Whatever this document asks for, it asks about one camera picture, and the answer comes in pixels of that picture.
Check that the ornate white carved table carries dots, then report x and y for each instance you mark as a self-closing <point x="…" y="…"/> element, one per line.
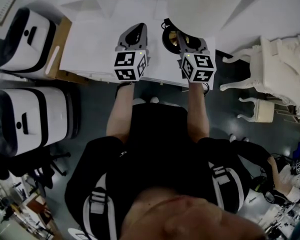
<point x="277" y="69"/>

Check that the white black-trimmed machine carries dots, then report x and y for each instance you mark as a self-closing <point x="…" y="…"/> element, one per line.
<point x="37" y="46"/>
<point x="52" y="116"/>

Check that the person's left white shoe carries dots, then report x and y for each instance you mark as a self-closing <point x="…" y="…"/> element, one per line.
<point x="139" y="101"/>

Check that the white chest harness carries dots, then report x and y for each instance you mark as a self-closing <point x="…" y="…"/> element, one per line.
<point x="98" y="206"/>

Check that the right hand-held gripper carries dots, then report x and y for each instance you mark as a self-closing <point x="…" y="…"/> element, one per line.
<point x="200" y="67"/>

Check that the ornate white carved stool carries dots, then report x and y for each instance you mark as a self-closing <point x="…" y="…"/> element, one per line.
<point x="263" y="111"/>

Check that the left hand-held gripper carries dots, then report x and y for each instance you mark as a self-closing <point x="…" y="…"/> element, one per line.
<point x="130" y="65"/>

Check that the person's black clothing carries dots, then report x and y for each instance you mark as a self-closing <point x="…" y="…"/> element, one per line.
<point x="162" y="146"/>

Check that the person's left forearm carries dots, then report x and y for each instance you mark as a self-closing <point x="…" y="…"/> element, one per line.
<point x="121" y="114"/>

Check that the white rounded bar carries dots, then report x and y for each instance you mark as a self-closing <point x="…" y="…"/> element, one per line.
<point x="52" y="60"/>

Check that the cluttered workbench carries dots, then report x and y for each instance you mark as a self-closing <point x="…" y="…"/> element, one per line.
<point x="17" y="209"/>

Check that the person's right forearm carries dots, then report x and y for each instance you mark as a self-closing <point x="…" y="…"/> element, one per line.
<point x="198" y="114"/>

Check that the brown cardboard box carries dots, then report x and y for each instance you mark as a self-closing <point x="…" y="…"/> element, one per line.
<point x="63" y="41"/>

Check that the person's right white shoe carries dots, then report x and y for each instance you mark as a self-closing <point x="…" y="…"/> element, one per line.
<point x="155" y="100"/>

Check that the black office chair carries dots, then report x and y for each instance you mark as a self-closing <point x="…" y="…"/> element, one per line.
<point x="40" y="166"/>

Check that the white desk with drawers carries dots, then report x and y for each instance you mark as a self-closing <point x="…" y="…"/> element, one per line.
<point x="95" y="46"/>

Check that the person's face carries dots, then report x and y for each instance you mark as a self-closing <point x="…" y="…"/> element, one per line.
<point x="185" y="219"/>

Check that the person's white shoe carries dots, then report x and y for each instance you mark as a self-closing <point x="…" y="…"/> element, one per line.
<point x="139" y="101"/>
<point x="155" y="100"/>

